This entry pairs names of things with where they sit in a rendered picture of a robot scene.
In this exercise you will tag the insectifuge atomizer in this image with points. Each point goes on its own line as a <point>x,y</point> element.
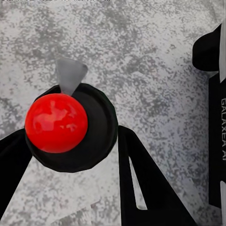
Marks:
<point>73,126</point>

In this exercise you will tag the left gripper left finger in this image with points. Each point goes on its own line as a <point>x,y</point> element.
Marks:
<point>15,156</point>

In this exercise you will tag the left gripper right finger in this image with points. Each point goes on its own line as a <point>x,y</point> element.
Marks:
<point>164,208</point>

